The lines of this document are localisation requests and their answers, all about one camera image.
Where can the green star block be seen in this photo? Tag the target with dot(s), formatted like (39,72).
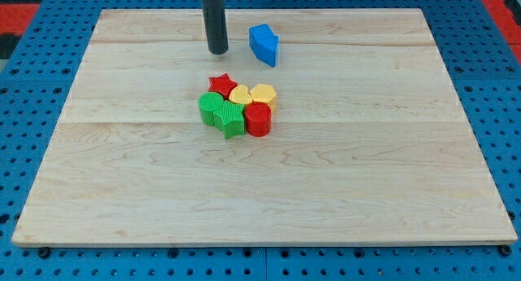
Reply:
(229,119)

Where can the red star block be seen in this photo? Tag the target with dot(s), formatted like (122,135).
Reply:
(222,85)

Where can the blue cube block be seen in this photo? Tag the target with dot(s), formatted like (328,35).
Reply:
(258,32)

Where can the red cylinder block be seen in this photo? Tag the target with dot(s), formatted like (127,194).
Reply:
(258,118)

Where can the yellow hexagon block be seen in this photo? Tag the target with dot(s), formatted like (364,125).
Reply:
(265,93)

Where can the yellow heart block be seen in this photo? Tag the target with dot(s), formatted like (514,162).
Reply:
(240,95)

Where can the green cylinder block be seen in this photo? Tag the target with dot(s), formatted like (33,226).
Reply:
(208,103)

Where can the blue triangular block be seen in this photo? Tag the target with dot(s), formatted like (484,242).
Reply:
(266,50)

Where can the light wooden board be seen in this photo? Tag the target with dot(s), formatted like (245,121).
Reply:
(369,144)

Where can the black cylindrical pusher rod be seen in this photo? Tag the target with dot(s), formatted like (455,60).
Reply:
(215,26)

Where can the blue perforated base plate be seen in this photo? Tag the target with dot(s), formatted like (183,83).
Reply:
(39,73)

